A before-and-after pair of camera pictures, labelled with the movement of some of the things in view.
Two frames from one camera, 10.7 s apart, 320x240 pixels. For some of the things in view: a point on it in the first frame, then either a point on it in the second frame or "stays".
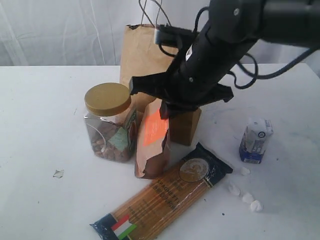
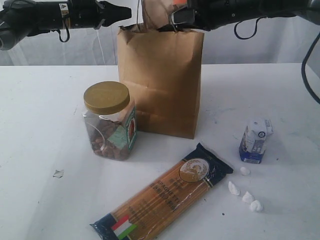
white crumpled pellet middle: x=247 y=198 stays
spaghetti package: x=144 y=216 stays
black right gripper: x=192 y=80 → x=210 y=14
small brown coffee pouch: x=151 y=130 → x=156 y=13
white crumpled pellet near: x=256 y=206 stays
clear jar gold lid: x=110 y=122 stays
